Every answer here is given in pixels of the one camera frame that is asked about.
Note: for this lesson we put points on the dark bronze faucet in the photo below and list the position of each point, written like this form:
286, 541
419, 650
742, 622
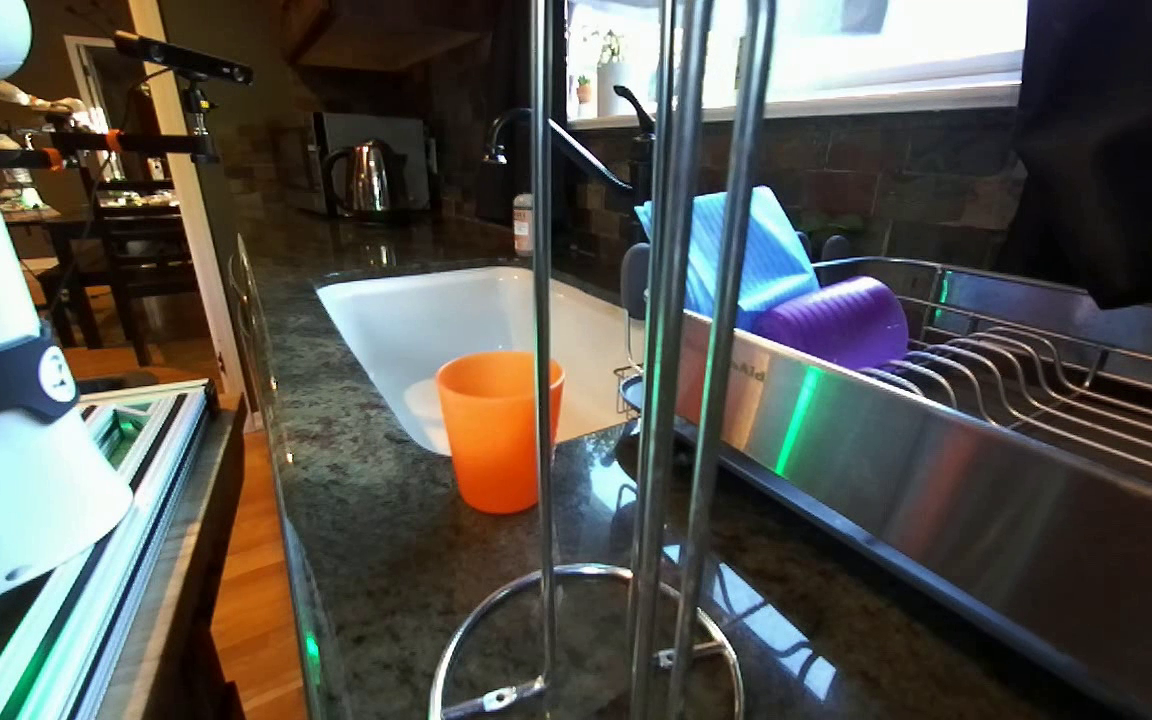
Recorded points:
578, 145

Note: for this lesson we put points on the round cleanser canister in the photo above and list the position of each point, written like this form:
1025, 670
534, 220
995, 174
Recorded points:
520, 226

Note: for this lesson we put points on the steel dish drying rack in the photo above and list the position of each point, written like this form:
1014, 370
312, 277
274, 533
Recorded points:
1003, 506

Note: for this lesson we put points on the orange plastic cup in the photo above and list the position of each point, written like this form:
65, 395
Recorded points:
491, 443

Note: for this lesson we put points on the dark wooden chair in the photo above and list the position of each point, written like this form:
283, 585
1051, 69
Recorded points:
139, 266

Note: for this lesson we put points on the white kitchen sink basin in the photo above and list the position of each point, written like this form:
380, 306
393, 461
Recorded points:
429, 323

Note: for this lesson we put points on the metal robot stand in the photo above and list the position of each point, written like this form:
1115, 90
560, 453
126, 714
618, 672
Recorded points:
139, 533

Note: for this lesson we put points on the white plant pot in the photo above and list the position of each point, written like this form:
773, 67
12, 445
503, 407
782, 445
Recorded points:
607, 90

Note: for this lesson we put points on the green potted plant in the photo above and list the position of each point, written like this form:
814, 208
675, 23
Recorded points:
607, 44

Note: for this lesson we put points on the purple plastic cup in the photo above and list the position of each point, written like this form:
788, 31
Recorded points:
841, 323

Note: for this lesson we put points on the white window frame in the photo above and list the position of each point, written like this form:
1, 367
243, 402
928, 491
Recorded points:
899, 97

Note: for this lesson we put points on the navy blue curtain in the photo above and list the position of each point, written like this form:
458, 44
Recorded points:
1120, 145

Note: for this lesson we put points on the black mounting bar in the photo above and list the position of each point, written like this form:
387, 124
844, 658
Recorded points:
180, 58

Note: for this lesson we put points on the steel kettle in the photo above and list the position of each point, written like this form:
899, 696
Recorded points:
366, 180

